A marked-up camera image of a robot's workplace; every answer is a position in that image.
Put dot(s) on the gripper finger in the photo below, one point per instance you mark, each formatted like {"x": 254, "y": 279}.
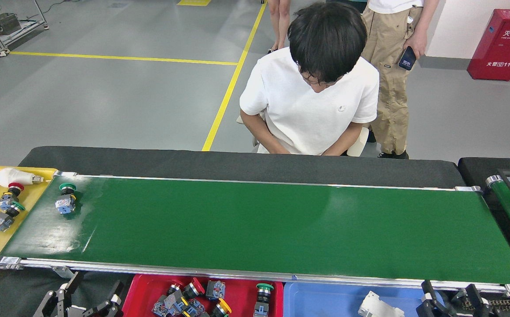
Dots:
{"x": 54, "y": 306}
{"x": 109, "y": 308}
{"x": 431, "y": 306}
{"x": 472, "y": 306}

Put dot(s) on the white circuit breaker grey toggles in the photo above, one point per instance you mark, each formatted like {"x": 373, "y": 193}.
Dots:
{"x": 378, "y": 306}

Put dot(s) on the black smartphone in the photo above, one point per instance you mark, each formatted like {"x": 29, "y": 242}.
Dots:
{"x": 407, "y": 59}

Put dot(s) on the person's right forearm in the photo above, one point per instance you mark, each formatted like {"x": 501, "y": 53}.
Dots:
{"x": 259, "y": 134}

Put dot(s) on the person's left forearm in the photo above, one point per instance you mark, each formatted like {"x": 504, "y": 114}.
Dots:
{"x": 343, "y": 143}

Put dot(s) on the long green conveyor belt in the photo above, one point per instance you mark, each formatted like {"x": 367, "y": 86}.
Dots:
{"x": 281, "y": 229}

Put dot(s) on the standing person's left hand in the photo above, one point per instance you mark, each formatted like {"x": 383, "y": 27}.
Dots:
{"x": 416, "y": 42}

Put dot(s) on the blue plastic bin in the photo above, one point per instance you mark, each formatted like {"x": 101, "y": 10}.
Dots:
{"x": 325, "y": 301}

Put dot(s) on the red plastic bin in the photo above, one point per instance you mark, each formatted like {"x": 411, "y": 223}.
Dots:
{"x": 241, "y": 299}

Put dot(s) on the white light bulb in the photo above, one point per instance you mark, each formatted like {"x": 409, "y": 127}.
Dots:
{"x": 10, "y": 177}

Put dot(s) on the seated person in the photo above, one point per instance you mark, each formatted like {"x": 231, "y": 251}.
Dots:
{"x": 312, "y": 114}

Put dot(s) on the red fire extinguisher box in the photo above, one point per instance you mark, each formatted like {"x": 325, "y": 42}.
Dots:
{"x": 501, "y": 48}

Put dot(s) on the metal shelf rack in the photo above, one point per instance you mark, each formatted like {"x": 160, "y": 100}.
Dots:
{"x": 28, "y": 26}

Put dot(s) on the grey metal box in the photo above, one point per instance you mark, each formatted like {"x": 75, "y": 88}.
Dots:
{"x": 5, "y": 23}

